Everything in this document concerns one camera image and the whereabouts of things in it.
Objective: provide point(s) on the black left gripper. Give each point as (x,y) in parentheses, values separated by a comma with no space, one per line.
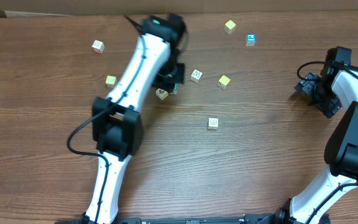
(169,83)

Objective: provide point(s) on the yellow top far block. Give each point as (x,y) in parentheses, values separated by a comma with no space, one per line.
(229,27)

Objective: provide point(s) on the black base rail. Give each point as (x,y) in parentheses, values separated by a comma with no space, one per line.
(247,219)

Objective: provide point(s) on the brown cardboard backdrop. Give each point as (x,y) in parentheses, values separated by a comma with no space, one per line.
(111,7)

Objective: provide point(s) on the red bird yellow block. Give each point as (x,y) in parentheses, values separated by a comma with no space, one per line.
(161,94)

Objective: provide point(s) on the blue top turtle block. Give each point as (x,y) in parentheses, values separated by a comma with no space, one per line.
(250,40)

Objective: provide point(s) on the engraved plain wooden block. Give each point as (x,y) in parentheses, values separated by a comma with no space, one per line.
(213,123)

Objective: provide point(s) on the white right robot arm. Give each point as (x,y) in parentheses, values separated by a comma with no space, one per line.
(335,88)

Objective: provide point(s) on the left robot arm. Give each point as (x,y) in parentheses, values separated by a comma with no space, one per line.
(116,121)

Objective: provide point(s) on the red U wooden block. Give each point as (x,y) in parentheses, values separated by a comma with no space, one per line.
(98,46)

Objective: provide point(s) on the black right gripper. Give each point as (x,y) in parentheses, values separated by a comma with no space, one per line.
(309,87)

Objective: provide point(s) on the plain I wooden block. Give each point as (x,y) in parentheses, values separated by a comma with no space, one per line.
(196,76)

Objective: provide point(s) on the green L wooden block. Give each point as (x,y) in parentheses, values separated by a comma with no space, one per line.
(175,89)

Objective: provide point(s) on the yellow top left block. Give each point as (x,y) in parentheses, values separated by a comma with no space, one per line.
(110,81)

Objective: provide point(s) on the yellow top duck block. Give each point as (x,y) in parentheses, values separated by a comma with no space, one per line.
(223,82)

